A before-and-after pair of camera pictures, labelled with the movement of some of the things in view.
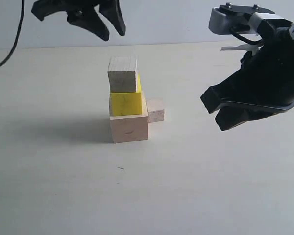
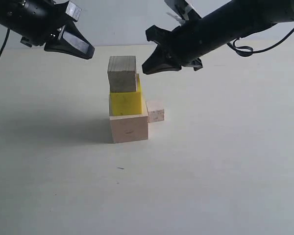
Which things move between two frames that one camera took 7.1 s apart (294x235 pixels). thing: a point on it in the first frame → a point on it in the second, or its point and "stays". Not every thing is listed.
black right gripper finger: [231, 115] → [158, 62]
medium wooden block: [123, 74] stays
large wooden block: [129, 128] stays
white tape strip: [253, 48] → [185, 16]
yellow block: [127, 103] stays
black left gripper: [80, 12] → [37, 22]
